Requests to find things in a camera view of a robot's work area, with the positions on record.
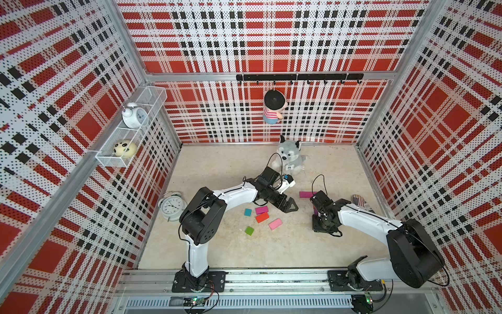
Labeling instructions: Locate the magenta rectangular block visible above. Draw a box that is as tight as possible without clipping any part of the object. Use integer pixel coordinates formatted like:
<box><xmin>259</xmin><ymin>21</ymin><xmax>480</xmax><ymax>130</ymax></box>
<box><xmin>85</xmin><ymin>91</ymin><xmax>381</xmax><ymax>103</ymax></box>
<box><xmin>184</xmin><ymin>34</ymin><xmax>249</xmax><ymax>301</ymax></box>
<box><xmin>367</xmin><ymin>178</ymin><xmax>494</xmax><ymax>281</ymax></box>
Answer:
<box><xmin>302</xmin><ymin>191</ymin><xmax>315</xmax><ymax>198</ymax></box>

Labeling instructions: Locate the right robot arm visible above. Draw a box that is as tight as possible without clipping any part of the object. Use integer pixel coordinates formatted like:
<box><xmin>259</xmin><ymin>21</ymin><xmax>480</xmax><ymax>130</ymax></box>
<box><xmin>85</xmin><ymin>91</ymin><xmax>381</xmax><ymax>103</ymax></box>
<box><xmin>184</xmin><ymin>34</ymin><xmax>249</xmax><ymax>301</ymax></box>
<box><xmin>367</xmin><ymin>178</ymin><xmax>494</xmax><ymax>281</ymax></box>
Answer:
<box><xmin>310</xmin><ymin>191</ymin><xmax>445</xmax><ymax>290</ymax></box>

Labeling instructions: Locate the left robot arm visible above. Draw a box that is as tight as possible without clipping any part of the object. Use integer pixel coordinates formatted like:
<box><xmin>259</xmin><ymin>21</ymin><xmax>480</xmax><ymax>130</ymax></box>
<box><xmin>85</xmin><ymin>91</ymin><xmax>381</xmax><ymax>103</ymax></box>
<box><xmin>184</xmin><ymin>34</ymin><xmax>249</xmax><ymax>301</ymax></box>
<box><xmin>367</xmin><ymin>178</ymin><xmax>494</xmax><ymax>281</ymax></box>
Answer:
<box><xmin>179</xmin><ymin>167</ymin><xmax>298</xmax><ymax>286</ymax></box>

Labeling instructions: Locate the light pink block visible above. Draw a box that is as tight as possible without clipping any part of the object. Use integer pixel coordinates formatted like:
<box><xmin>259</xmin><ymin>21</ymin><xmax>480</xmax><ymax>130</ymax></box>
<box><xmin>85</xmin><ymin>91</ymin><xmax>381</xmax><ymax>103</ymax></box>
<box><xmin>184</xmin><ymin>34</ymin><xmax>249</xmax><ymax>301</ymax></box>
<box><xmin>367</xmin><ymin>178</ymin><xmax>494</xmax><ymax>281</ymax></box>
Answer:
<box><xmin>269</xmin><ymin>218</ymin><xmax>283</xmax><ymax>230</ymax></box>

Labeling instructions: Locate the magenta block left group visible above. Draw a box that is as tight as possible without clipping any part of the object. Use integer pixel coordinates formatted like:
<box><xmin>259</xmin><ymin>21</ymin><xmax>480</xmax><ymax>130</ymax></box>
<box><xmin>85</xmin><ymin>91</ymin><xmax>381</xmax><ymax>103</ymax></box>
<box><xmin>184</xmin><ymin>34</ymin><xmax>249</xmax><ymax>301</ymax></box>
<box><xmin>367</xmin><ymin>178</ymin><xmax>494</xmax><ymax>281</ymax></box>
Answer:
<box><xmin>255</xmin><ymin>206</ymin><xmax>269</xmax><ymax>215</ymax></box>

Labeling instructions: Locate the orange red block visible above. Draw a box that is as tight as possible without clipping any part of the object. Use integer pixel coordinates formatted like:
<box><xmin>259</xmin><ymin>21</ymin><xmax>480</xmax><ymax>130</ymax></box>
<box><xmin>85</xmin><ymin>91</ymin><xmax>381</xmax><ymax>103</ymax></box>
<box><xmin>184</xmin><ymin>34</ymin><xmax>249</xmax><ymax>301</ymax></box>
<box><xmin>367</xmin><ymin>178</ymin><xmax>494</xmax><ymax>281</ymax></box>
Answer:
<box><xmin>256</xmin><ymin>213</ymin><xmax>270</xmax><ymax>224</ymax></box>

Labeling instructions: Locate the grey husky plush toy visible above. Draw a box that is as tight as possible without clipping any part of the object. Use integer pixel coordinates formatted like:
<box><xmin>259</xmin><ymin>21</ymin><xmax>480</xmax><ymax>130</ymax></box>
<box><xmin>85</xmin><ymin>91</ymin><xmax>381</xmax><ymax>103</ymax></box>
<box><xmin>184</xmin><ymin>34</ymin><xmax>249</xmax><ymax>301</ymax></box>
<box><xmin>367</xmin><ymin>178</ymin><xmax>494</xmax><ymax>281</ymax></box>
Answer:
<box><xmin>271</xmin><ymin>135</ymin><xmax>307</xmax><ymax>175</ymax></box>

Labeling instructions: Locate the green cube left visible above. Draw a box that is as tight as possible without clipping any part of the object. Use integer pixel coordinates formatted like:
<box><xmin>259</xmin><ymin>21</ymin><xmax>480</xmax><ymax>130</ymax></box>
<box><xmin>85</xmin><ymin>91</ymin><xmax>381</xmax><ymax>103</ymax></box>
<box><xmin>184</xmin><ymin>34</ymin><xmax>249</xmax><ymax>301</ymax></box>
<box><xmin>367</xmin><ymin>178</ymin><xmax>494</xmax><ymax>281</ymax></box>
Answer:
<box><xmin>244</xmin><ymin>226</ymin><xmax>254</xmax><ymax>236</ymax></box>

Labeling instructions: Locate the right electronics board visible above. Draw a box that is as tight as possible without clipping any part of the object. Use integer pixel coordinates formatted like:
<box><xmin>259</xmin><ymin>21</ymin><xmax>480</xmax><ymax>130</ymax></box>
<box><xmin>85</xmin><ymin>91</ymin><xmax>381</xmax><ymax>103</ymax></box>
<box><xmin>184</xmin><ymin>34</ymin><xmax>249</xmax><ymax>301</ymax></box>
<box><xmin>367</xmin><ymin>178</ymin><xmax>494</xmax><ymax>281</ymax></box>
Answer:
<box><xmin>351</xmin><ymin>294</ymin><xmax>373</xmax><ymax>314</ymax></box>

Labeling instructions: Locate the electronics board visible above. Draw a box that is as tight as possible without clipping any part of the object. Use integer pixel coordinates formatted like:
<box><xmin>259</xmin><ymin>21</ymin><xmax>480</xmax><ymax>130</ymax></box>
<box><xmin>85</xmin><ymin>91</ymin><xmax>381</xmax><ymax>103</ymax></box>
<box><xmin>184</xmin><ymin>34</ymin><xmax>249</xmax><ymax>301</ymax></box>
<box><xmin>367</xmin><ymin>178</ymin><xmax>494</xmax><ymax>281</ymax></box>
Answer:
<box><xmin>351</xmin><ymin>294</ymin><xmax>373</xmax><ymax>314</ymax></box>
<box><xmin>183</xmin><ymin>296</ymin><xmax>206</xmax><ymax>307</ymax></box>

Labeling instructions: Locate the white alarm clock on table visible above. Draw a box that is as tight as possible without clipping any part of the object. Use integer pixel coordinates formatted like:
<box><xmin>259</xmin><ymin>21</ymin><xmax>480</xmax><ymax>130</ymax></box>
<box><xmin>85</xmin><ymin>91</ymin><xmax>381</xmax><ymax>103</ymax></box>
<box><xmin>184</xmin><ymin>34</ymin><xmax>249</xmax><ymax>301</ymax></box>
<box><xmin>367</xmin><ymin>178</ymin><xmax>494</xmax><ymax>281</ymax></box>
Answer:
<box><xmin>158</xmin><ymin>192</ymin><xmax>188</xmax><ymax>222</ymax></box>

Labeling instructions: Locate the left electronics board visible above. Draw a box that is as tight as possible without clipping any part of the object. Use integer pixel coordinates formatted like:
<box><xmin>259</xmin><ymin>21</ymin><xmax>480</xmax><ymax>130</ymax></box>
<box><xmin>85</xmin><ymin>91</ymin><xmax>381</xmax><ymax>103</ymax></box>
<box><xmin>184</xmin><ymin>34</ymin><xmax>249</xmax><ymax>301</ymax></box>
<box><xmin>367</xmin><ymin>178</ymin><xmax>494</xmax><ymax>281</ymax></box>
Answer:
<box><xmin>183</xmin><ymin>296</ymin><xmax>206</xmax><ymax>307</ymax></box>

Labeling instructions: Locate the panda face ball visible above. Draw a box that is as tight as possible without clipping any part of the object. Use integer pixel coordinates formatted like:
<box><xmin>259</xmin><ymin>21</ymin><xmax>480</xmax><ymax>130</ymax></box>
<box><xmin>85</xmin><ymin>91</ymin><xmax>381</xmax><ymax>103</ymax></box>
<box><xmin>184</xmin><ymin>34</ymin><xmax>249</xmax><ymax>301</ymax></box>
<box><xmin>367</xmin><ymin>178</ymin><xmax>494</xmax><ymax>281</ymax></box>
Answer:
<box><xmin>113</xmin><ymin>139</ymin><xmax>137</xmax><ymax>159</ymax></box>

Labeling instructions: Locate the white alarm clock on shelf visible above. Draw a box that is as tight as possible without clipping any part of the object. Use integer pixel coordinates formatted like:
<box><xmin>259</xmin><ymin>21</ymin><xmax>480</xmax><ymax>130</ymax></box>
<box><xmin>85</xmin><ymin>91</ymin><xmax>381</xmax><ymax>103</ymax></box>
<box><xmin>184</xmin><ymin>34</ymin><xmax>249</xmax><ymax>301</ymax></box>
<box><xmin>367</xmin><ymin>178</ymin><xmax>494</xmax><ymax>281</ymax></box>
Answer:
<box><xmin>122</xmin><ymin>102</ymin><xmax>149</xmax><ymax>130</ymax></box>

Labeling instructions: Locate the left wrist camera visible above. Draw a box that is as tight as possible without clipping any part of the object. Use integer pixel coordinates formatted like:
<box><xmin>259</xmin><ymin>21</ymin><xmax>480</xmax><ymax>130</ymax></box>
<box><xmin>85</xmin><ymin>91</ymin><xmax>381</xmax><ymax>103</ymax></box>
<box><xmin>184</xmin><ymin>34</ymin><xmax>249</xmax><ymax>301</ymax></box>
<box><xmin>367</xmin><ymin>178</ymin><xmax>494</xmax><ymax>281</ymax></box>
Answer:
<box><xmin>277</xmin><ymin>175</ymin><xmax>295</xmax><ymax>194</ymax></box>

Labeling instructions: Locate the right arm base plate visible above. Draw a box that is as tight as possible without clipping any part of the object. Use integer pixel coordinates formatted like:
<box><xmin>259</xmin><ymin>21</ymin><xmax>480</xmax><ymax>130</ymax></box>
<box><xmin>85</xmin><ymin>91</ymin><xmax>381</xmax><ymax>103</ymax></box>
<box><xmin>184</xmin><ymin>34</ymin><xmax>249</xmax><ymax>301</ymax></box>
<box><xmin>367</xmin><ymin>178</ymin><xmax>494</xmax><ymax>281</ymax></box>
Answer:
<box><xmin>328</xmin><ymin>270</ymin><xmax>384</xmax><ymax>292</ymax></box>

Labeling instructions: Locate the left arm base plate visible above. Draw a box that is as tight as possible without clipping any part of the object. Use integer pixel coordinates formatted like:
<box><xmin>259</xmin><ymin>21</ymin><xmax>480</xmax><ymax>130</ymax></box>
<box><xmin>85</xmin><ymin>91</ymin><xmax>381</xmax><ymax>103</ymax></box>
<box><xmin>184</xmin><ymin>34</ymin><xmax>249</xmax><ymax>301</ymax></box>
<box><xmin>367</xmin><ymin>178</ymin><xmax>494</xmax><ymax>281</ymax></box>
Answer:
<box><xmin>171</xmin><ymin>270</ymin><xmax>227</xmax><ymax>293</ymax></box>

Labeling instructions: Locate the black hook rail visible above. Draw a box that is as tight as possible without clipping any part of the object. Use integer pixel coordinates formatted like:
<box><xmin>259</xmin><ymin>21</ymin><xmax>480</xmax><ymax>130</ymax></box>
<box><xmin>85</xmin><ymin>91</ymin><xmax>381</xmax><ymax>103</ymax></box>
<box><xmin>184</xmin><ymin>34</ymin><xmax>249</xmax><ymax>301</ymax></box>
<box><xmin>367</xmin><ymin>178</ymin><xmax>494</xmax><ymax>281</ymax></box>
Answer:
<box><xmin>236</xmin><ymin>73</ymin><xmax>364</xmax><ymax>83</ymax></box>

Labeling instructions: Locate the white wire shelf basket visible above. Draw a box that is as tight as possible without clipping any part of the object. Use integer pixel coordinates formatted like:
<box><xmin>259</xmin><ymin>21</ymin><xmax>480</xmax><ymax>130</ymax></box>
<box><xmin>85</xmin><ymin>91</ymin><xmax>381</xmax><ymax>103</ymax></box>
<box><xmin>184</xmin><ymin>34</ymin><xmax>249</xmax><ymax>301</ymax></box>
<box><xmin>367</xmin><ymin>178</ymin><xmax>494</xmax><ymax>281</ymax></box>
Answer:
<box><xmin>96</xmin><ymin>86</ymin><xmax>167</xmax><ymax>168</ymax></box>

